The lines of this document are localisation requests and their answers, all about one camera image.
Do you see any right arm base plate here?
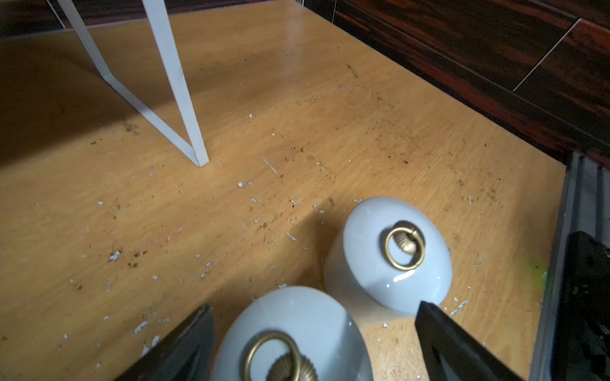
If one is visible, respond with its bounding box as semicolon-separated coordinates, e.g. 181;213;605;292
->
551;231;609;380

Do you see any white tea canister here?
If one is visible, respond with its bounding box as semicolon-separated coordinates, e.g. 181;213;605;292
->
323;198;453;325
211;287;373;380

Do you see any white wooden two-tier shelf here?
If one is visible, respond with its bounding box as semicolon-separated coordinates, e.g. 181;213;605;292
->
59;1;210;168

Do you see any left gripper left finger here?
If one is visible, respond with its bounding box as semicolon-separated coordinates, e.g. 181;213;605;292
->
117;304;215;380

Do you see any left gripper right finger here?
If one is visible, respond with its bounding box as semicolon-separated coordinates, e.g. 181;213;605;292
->
415;301;522;381

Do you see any aluminium front rail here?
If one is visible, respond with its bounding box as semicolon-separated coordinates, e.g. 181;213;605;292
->
529;152;609;380

